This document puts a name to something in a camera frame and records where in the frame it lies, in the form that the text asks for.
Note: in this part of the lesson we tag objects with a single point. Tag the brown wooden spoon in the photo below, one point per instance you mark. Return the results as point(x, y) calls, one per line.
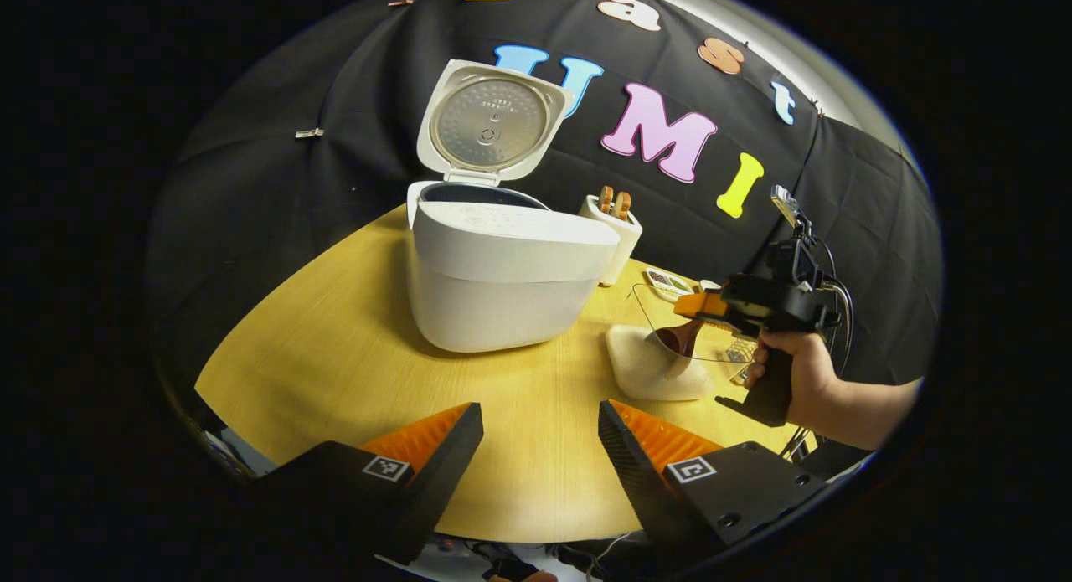
point(670, 341)

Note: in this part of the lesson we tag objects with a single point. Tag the white rice cooker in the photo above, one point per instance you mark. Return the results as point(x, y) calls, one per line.
point(502, 297)

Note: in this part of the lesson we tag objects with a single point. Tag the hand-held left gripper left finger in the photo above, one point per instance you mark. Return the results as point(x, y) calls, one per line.
point(444, 481)

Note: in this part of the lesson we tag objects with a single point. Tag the clear plastic container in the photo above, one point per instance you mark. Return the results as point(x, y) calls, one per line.
point(645, 310)

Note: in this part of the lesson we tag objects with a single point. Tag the white toaster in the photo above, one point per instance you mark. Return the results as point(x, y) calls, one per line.
point(620, 240)

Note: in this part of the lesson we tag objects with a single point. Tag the black backdrop cloth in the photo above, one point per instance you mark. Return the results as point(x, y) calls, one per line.
point(251, 197)

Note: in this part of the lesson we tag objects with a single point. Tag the white divided bean dish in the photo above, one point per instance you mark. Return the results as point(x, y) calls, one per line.
point(666, 282)

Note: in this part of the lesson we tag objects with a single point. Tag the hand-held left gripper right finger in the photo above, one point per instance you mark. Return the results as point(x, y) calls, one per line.
point(636, 481)

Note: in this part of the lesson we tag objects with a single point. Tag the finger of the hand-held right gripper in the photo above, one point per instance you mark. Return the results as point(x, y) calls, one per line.
point(699, 306)

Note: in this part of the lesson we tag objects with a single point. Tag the toast bread slice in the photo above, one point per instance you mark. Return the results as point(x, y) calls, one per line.
point(622, 205)
point(605, 199)

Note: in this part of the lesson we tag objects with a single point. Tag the silver metal clip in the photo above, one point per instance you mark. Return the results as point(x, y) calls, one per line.
point(308, 133)

